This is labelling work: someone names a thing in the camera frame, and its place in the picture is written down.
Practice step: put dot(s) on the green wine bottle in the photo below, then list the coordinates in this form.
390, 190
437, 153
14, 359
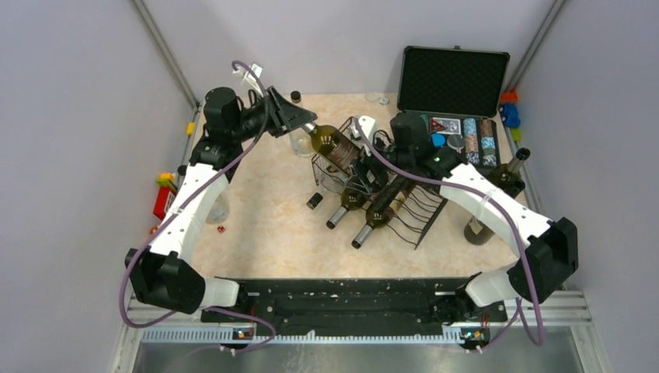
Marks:
351, 199
335, 147
384, 208
508, 176

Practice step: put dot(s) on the square clear liquor bottle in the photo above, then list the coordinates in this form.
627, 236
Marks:
331, 178

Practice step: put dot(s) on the clear tall glass bottle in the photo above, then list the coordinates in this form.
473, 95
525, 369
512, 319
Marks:
300, 141

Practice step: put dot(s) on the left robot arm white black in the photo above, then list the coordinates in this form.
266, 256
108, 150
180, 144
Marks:
160, 272

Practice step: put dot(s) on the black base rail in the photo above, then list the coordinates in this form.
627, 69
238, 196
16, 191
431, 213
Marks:
361, 307

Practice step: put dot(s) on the blue orange toy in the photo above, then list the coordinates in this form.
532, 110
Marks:
509, 114

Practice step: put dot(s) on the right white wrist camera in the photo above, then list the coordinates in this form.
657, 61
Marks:
363, 128

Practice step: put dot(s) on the green wine bottle front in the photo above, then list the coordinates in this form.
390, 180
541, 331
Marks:
351, 199

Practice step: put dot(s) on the small clear glass lid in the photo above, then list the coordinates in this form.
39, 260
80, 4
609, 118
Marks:
377, 97

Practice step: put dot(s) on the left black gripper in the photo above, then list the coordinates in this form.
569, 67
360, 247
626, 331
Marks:
283, 114

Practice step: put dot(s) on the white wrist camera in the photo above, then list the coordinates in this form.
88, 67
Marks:
363, 128
250, 78

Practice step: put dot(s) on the black wire wine rack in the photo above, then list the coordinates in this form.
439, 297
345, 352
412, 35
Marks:
408, 208

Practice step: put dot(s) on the green wine bottle back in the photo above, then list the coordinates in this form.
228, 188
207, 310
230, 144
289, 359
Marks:
335, 147

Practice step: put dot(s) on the clear round bottle left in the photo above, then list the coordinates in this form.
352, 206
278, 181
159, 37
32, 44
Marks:
219, 208

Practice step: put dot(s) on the black poker chip case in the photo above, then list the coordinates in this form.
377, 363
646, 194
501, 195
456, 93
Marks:
448, 85

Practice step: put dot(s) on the red toy block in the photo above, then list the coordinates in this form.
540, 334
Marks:
166, 194

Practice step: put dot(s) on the dark bottle right front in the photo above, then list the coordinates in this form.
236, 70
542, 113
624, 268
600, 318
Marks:
476, 232

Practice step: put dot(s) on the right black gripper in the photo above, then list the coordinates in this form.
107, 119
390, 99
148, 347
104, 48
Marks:
362, 169

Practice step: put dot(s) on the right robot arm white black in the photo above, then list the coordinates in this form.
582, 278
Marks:
547, 250

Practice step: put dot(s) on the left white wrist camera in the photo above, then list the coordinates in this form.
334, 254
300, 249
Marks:
250, 78

